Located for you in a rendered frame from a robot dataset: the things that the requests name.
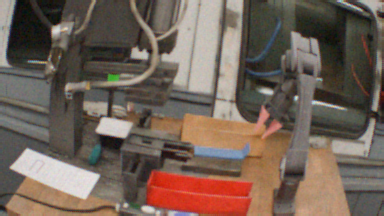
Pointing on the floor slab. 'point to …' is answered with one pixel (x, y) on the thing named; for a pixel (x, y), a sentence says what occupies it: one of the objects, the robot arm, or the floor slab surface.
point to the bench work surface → (321, 176)
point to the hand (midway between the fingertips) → (259, 133)
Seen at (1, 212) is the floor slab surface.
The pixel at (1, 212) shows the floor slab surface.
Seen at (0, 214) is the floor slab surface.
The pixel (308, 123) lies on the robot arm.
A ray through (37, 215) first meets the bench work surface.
